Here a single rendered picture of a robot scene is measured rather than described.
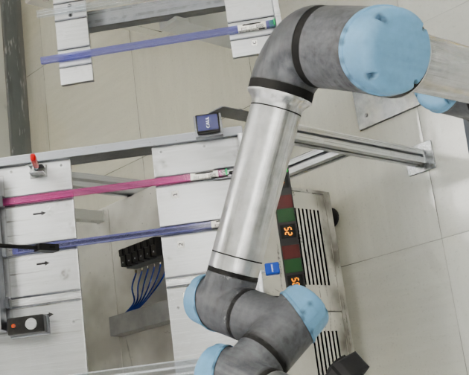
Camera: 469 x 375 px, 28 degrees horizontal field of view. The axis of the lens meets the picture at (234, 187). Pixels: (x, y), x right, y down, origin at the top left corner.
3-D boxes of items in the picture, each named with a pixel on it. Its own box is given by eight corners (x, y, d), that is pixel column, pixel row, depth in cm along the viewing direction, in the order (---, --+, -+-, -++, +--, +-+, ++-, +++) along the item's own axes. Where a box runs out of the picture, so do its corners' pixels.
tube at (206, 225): (248, 217, 199) (248, 216, 198) (249, 223, 198) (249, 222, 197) (13, 248, 199) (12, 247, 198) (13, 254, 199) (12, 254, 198)
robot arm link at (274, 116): (249, -8, 136) (163, 318, 134) (304, -8, 128) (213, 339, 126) (301, 18, 144) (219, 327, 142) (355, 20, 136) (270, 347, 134)
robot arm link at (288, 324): (263, 268, 131) (213, 323, 126) (322, 287, 123) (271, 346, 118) (284, 308, 135) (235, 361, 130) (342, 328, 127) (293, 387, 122)
